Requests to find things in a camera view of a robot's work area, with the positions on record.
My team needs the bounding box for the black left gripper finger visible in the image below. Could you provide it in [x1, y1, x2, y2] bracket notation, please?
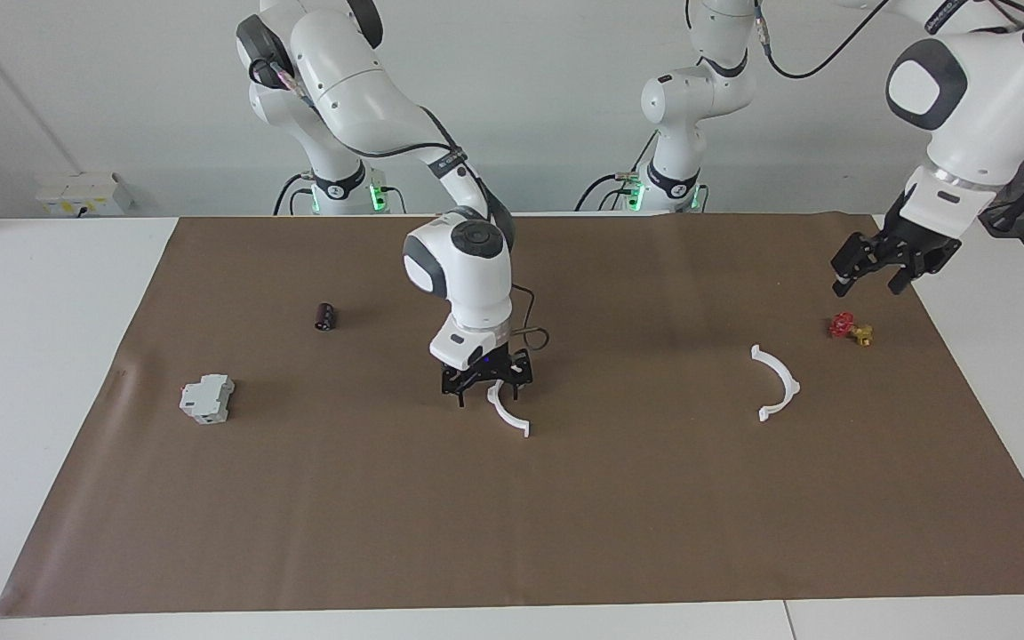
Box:
[832, 233, 884, 297]
[888, 258, 953, 295]

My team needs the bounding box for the white half-ring pipe clamp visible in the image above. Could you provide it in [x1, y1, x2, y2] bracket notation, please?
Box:
[750, 345, 802, 422]
[487, 380, 532, 438]

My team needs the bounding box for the red and yellow valve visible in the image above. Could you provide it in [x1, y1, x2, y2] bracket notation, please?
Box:
[828, 311, 875, 347]

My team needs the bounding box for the brown paper table mat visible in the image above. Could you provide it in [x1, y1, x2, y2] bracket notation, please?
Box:
[0, 212, 1024, 619]

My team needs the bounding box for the white circuit breaker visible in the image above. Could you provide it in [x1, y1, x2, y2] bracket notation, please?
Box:
[179, 373, 236, 425]

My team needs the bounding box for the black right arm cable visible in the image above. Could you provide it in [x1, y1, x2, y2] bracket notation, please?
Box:
[245, 53, 551, 355]

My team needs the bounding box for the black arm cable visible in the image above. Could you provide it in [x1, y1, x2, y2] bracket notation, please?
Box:
[748, 0, 1024, 81]
[245, 53, 551, 355]

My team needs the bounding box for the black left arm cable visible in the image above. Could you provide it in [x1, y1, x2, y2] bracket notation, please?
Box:
[748, 0, 1024, 81]

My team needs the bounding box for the black left base cable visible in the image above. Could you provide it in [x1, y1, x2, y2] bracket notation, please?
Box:
[574, 133, 660, 214]

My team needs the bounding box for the black base cable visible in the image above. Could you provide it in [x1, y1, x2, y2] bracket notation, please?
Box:
[574, 133, 660, 214]
[272, 172, 316, 216]

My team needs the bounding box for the black right base cable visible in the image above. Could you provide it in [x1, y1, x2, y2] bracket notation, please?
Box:
[272, 172, 316, 216]

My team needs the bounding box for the white wall socket box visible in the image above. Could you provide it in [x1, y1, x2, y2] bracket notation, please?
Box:
[36, 172, 132, 217]

